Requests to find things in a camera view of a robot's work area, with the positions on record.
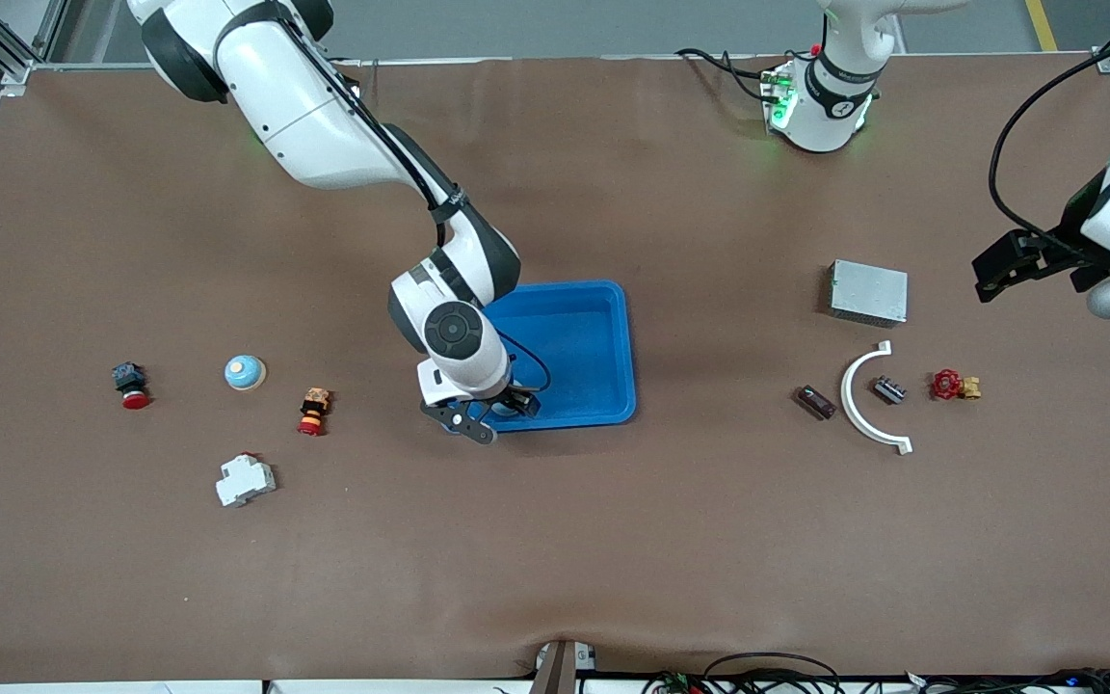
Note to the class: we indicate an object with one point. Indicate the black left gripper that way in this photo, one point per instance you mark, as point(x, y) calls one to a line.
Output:
point(1056, 244)

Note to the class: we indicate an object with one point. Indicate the blue bell with white button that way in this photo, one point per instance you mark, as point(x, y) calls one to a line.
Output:
point(505, 410)

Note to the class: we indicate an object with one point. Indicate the black striped capacitor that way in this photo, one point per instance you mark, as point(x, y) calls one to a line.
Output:
point(890, 389)

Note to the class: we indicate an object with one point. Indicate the blue bell with orange button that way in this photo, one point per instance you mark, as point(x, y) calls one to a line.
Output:
point(245, 373)

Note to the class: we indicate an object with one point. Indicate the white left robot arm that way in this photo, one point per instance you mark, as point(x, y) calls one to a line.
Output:
point(830, 106)

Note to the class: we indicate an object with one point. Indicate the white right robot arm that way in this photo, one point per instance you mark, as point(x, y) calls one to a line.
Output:
point(304, 116)

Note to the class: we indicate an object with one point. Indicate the blue plastic tray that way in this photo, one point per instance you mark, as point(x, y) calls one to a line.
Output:
point(584, 347)

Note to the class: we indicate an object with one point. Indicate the brass valve with red handwheel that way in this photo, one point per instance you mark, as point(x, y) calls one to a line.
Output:
point(946, 384)

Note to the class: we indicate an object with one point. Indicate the silver metal power supply box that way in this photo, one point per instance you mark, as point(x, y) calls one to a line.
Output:
point(868, 292)

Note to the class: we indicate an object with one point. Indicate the orange and red push button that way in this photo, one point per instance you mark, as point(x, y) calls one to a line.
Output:
point(314, 410)

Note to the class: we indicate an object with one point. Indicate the white circuit breaker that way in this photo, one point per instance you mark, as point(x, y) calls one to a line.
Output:
point(245, 479)

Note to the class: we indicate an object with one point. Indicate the white curved plastic bracket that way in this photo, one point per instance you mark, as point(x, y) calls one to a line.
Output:
point(854, 410)

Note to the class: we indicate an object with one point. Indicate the black switch with red mushroom button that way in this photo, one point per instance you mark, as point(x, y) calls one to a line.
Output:
point(131, 384)

